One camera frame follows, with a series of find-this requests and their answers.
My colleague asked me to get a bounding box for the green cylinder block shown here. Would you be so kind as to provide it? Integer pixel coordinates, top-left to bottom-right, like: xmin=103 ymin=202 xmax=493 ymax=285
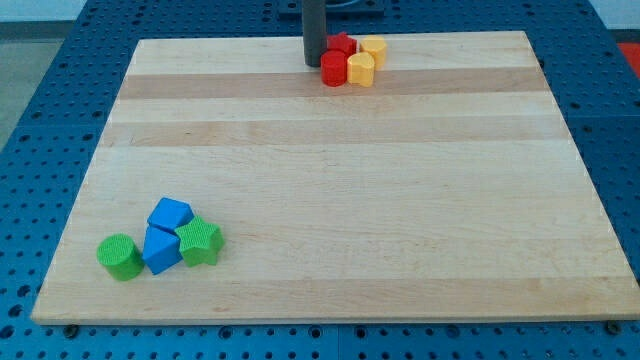
xmin=96 ymin=233 xmax=145 ymax=281

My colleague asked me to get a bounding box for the wooden board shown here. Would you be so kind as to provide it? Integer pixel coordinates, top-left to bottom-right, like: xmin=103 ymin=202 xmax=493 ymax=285
xmin=32 ymin=31 xmax=639 ymax=325

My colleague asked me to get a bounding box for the green star block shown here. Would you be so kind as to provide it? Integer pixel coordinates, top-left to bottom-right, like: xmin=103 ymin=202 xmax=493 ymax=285
xmin=175 ymin=216 xmax=225 ymax=267

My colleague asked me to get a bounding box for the red star block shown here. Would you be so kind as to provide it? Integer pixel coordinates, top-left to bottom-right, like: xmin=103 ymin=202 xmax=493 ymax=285
xmin=327 ymin=32 xmax=358 ymax=57

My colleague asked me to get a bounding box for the red cylinder block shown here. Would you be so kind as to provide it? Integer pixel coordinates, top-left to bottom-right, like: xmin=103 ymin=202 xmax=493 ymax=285
xmin=321 ymin=50 xmax=347 ymax=87

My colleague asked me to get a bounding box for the yellow hexagon block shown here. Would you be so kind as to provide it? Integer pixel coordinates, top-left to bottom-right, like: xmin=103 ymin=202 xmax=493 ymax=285
xmin=360 ymin=35 xmax=387 ymax=70

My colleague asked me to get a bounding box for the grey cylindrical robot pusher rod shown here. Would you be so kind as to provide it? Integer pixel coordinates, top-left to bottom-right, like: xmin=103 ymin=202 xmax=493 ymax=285
xmin=301 ymin=0 xmax=327 ymax=67

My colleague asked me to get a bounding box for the blue cube block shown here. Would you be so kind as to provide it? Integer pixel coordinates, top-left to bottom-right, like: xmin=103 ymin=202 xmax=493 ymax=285
xmin=147 ymin=197 xmax=194 ymax=234

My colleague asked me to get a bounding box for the blue triangle block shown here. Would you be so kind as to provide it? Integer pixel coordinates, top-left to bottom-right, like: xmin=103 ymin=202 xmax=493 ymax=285
xmin=142 ymin=226 xmax=183 ymax=275

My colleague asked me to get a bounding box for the yellow heart block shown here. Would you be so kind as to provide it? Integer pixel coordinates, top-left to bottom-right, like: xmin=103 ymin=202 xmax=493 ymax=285
xmin=347 ymin=52 xmax=375 ymax=87

